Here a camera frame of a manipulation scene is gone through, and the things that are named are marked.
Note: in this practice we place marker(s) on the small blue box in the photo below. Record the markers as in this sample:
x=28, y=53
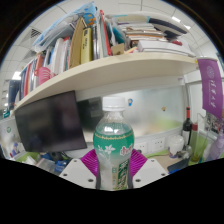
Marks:
x=61, y=166

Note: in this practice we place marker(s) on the dark wine bottle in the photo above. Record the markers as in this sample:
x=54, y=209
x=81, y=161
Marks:
x=187, y=128

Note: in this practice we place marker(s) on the group photo poster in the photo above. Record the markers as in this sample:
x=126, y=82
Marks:
x=215, y=125

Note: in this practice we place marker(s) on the white wall socket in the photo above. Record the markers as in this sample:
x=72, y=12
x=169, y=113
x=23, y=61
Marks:
x=141, y=148
x=158, y=144

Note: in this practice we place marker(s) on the large black computer monitor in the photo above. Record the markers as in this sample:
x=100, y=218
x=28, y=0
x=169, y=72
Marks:
x=50, y=121

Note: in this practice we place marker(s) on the dark blue flat pad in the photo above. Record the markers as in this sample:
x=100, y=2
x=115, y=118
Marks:
x=178, y=166

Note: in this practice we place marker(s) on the green-labelled clear drink bottle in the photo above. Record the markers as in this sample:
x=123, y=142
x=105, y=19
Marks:
x=113, y=143

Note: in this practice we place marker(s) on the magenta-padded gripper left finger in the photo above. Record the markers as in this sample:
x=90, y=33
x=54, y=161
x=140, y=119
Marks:
x=88, y=163

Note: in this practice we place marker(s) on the purple hanging pennant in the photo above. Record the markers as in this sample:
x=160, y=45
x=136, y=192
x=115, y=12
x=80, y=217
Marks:
x=210, y=85

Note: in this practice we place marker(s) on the clear plastic box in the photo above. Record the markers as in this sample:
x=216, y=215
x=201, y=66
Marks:
x=45, y=165

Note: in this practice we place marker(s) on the small white jar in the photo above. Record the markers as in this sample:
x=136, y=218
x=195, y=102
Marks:
x=176, y=146

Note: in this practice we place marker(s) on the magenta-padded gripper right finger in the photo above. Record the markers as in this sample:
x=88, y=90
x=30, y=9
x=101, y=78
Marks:
x=138, y=163

